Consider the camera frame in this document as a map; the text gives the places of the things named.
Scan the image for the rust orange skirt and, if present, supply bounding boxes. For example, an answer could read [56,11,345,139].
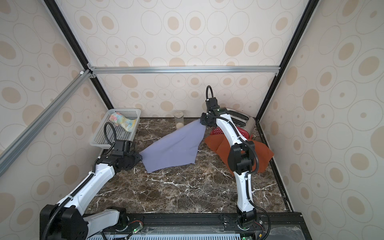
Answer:
[205,134,274,176]

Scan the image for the floral pastel skirt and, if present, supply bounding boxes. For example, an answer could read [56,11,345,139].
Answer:
[109,112,137,132]

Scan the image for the lavender purple skirt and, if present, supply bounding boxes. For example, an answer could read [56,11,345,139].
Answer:
[140,120,206,173]

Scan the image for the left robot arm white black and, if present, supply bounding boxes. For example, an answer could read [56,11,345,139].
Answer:
[40,140,142,240]

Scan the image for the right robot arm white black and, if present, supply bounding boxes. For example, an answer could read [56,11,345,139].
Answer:
[201,98,259,229]

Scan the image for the red polka dot toaster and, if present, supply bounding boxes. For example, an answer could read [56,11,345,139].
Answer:
[227,109,256,139]

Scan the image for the white plastic perforated basket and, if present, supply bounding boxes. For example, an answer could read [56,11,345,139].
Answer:
[90,109,141,149]

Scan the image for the glass jar with white powder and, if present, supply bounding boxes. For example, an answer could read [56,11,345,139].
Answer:
[174,111,185,130]

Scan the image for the horizontal aluminium frame bar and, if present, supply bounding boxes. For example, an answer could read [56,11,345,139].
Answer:
[91,66,280,74]

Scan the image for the diagonal aluminium frame bar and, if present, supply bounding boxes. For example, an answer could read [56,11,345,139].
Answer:
[1,70,91,175]

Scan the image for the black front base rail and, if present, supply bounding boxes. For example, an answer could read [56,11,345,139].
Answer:
[53,212,313,240]

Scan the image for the black left corner post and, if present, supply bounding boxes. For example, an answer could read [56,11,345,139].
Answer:
[43,1,114,110]

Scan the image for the black corner post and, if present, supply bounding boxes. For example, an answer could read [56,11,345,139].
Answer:
[256,0,320,122]
[43,1,114,110]

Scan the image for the black right corner post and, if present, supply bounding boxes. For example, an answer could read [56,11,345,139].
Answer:
[256,0,320,122]

